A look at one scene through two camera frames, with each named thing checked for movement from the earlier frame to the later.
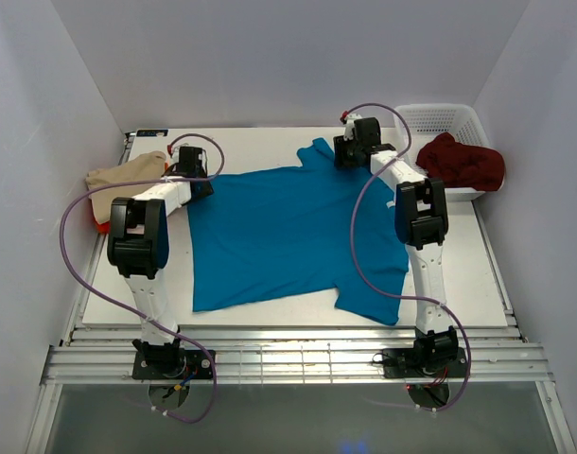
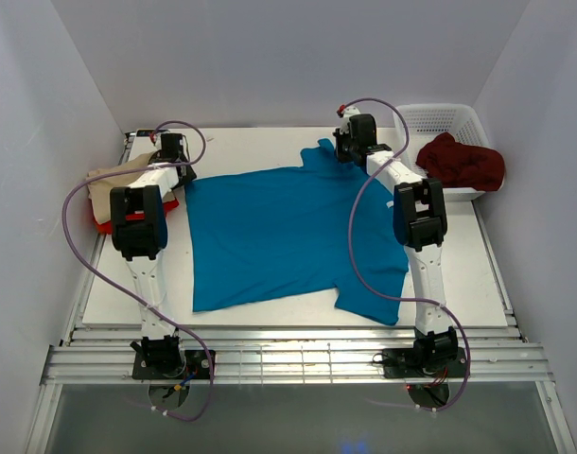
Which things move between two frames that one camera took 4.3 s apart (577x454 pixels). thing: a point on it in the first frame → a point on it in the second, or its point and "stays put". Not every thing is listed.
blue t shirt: (314, 226) stays put
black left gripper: (205, 189) → (190, 176)
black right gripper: (340, 147) stays put
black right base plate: (408, 363) stays put
